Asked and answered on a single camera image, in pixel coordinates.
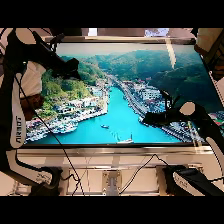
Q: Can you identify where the white garment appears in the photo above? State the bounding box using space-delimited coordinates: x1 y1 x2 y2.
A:
19 61 47 100

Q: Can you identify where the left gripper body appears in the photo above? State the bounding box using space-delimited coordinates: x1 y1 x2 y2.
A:
54 57 82 81

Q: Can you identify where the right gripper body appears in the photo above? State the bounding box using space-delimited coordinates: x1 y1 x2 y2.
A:
142 111 175 128

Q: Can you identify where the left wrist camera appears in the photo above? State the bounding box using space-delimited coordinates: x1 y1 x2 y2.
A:
49 32 66 50

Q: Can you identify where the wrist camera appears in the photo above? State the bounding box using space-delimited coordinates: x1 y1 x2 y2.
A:
49 32 66 50
158 88 181 111

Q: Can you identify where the black cable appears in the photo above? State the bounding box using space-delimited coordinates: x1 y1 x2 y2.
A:
118 153 172 196
13 73 86 196

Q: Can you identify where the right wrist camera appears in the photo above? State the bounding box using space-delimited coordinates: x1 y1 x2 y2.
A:
158 88 181 111

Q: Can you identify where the silver frame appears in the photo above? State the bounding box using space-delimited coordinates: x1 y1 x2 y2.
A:
0 145 224 197

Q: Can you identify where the brown garment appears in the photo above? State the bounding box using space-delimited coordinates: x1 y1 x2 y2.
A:
19 93 45 122

